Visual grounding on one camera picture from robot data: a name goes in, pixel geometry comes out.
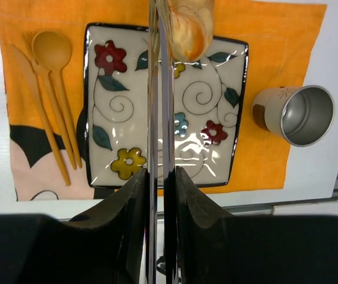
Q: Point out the orange placemat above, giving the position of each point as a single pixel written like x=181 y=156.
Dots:
x=280 y=37

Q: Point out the orange plastic spoon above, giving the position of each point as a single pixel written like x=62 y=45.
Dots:
x=55 y=68

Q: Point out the square floral ceramic plate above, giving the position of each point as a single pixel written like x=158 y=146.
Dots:
x=208 y=96

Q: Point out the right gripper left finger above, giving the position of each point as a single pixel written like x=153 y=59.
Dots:
x=102 y=244

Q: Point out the metal tongs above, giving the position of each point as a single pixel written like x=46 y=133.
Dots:
x=160 y=140

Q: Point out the metal cup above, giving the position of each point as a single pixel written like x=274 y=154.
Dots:
x=301 y=115

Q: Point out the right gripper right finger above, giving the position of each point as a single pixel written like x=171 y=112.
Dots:
x=206 y=244

